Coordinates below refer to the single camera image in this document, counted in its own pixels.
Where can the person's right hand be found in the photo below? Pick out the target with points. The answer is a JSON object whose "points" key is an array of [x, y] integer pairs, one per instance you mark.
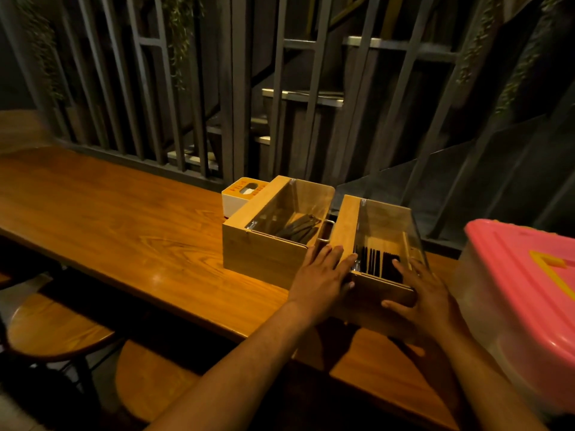
{"points": [[433, 309]]}

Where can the person's left hand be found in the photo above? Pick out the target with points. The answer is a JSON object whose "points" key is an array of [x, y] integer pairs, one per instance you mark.
{"points": [[316, 287]]}

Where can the person's left little finger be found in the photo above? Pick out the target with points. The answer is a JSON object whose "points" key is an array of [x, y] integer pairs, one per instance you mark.
{"points": [[308, 257]]}

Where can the person's left thumb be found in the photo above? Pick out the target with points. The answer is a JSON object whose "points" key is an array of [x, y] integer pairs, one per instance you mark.
{"points": [[348, 288]]}

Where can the person's left middle finger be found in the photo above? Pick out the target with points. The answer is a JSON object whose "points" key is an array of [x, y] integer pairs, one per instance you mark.
{"points": [[335, 257]]}

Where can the person's right thumb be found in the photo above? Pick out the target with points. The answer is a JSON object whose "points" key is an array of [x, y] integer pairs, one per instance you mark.
{"points": [[397, 305]]}

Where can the wooden box with clear lid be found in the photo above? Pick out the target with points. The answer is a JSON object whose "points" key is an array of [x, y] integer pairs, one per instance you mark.
{"points": [[348, 224], [256, 255]]}

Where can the person's right forearm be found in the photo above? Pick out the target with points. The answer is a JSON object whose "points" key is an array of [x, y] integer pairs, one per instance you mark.
{"points": [[485, 386]]}

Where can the person's left forearm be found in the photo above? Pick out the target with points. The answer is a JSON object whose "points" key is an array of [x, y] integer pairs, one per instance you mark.
{"points": [[251, 372]]}

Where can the bundle of dark packets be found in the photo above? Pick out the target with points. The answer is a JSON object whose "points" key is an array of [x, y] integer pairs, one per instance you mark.
{"points": [[297, 228]]}

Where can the row of black packets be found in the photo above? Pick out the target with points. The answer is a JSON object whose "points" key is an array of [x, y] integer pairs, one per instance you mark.
{"points": [[377, 264]]}

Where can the white tissue box wooden top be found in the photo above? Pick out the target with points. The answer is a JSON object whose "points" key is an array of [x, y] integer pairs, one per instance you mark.
{"points": [[233, 199]]}

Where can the clear plastic bin pink lid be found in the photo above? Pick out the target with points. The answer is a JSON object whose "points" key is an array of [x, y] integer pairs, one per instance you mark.
{"points": [[516, 282]]}

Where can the staircase with wooden steps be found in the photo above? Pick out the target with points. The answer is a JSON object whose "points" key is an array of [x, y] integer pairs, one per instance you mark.
{"points": [[301, 97]]}

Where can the dark metal slatted partition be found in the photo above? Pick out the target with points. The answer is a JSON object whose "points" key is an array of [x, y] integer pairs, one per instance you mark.
{"points": [[238, 85]]}

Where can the round wooden stool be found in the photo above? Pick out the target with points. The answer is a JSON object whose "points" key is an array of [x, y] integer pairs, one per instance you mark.
{"points": [[54, 329], [150, 381]]}

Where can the hanging green plant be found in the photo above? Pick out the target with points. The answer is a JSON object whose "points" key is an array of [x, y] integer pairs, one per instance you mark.
{"points": [[525, 58], [480, 35], [179, 35], [42, 44]]}

